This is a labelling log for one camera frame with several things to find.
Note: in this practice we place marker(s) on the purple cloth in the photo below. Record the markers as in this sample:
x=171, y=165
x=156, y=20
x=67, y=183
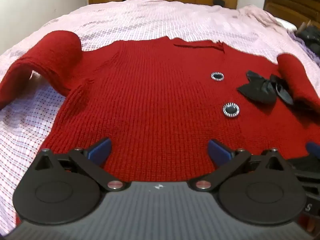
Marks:
x=301, y=43

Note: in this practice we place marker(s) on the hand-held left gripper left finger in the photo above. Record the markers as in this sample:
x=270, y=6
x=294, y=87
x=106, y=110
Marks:
x=101, y=150

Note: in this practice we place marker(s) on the white pillow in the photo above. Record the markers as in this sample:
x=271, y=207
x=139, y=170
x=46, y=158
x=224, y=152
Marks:
x=286, y=24

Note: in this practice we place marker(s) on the small black object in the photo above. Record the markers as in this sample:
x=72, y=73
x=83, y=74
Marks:
x=218, y=1

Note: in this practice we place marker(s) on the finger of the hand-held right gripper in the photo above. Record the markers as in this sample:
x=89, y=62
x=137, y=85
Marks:
x=313, y=148

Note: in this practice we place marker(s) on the wooden headboard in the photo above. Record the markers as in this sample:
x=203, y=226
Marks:
x=295, y=5

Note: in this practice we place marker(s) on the pink checked bedsheet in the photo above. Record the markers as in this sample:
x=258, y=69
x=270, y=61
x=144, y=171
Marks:
x=150, y=17

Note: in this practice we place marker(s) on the pile of dark clothes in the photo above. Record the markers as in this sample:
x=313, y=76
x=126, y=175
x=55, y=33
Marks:
x=311, y=36

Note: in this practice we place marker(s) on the red knitted sweater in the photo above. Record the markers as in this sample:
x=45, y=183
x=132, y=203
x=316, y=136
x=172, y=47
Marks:
x=150, y=92

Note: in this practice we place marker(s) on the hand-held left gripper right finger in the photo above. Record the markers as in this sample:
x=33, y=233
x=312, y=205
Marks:
x=218, y=151

